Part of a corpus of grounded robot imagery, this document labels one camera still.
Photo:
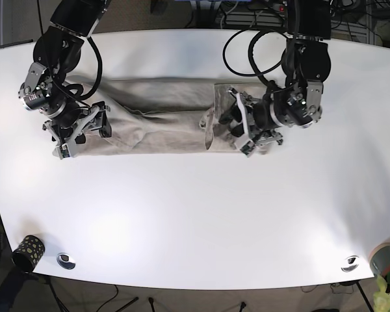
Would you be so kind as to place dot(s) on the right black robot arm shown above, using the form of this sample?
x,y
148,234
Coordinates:
x,y
57,53

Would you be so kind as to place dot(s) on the black gold-dotted cup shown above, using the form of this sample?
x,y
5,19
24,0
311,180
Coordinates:
x,y
28,253

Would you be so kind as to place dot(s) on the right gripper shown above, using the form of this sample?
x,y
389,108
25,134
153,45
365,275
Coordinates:
x,y
70,123

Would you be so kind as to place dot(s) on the beige T-shirt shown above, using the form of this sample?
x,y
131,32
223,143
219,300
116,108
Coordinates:
x,y
174,116

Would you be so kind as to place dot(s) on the table cable grommet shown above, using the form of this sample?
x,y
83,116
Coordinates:
x,y
350,263
66,261

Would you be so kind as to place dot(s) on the left table cable grommet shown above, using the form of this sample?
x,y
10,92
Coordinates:
x,y
66,261

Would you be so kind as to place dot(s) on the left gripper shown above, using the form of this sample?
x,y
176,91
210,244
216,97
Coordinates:
x,y
252,123

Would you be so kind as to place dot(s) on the grey tape roll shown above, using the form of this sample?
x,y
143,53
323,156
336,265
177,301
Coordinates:
x,y
379,260

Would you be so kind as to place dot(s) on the right table cable grommet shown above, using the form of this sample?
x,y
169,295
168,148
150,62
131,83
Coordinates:
x,y
350,263

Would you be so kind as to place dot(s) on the green potted plant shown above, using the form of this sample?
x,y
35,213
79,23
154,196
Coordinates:
x,y
381,297

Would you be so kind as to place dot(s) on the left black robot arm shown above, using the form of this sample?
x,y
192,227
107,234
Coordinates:
x,y
294,86

